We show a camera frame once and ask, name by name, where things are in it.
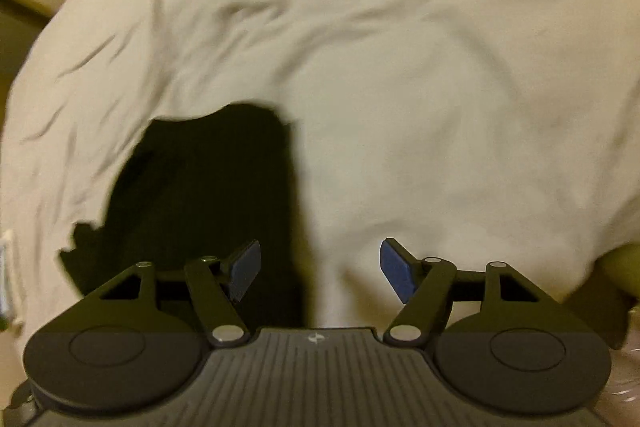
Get white bed cover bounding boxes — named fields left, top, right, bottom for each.
left=0, top=0, right=640, bottom=330

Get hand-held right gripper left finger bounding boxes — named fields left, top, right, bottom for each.
left=80, top=240, right=262, bottom=349

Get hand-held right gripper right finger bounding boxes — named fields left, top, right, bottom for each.
left=380, top=238, right=566, bottom=349

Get black pants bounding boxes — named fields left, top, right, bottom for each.
left=60, top=103, right=312, bottom=329

